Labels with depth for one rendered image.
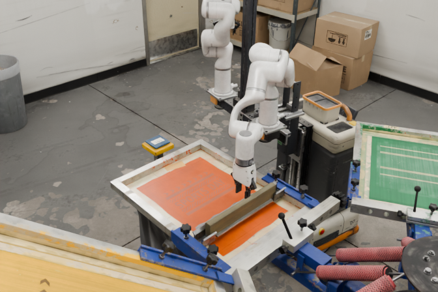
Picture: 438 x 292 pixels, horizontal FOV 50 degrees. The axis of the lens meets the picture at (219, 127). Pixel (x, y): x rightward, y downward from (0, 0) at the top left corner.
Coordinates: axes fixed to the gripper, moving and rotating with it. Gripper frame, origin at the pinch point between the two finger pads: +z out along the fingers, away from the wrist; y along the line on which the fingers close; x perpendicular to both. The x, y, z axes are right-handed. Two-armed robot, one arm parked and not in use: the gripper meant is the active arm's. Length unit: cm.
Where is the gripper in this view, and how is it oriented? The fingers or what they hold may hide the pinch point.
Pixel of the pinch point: (243, 191)
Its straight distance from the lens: 201.2
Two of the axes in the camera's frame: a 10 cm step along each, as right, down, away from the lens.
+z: -0.1, 8.6, 5.1
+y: -6.9, -3.7, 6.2
